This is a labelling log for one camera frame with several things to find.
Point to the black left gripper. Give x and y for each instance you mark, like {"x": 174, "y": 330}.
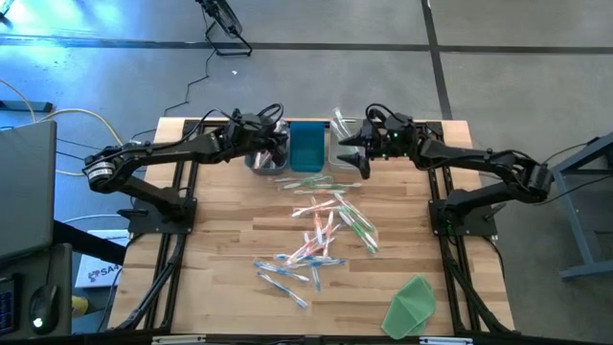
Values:
{"x": 249, "y": 140}

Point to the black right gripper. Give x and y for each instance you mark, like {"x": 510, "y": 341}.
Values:
{"x": 392, "y": 146}

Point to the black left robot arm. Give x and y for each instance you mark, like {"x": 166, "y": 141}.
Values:
{"x": 158, "y": 151}

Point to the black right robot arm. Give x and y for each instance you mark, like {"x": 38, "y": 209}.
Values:
{"x": 479, "y": 160}

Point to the dark grey plastic bin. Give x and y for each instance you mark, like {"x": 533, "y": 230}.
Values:
{"x": 280, "y": 170}

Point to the light grey plastic bin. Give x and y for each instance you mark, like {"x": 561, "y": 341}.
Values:
{"x": 332, "y": 151}

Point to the teal plastic bin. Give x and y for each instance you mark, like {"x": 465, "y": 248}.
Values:
{"x": 306, "y": 146}

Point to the blue toothbrush in clear wrapper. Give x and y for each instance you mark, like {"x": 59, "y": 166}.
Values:
{"x": 316, "y": 279}
{"x": 280, "y": 270}
{"x": 282, "y": 289}
{"x": 325, "y": 262}
{"x": 292, "y": 258}

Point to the black floor fan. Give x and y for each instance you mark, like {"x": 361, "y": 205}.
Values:
{"x": 222, "y": 19}

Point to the black diagonal desk leg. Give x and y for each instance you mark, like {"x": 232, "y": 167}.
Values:
{"x": 88, "y": 244}

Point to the white printed cardboard box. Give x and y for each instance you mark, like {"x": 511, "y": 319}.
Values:
{"x": 98, "y": 270}

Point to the dark computer desk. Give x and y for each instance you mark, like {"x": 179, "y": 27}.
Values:
{"x": 52, "y": 259}

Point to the small yellow object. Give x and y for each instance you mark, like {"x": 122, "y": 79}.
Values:
{"x": 79, "y": 305}

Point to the black floor bar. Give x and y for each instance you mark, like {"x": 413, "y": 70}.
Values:
{"x": 26, "y": 106}

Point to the black computer mouse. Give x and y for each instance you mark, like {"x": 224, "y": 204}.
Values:
{"x": 43, "y": 309}

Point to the black keyboard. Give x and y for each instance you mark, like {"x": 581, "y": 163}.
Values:
{"x": 7, "y": 306}

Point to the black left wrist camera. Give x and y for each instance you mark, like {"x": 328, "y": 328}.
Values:
{"x": 249, "y": 120}

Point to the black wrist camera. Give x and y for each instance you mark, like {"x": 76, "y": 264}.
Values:
{"x": 249, "y": 120}
{"x": 400, "y": 123}

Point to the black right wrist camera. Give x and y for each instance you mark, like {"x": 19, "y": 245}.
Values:
{"x": 400, "y": 123}

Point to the silver metal bracket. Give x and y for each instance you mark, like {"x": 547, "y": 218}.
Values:
{"x": 178, "y": 339}
{"x": 445, "y": 340}

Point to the blue grey table frame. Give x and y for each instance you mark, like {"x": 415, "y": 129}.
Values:
{"x": 586, "y": 206}

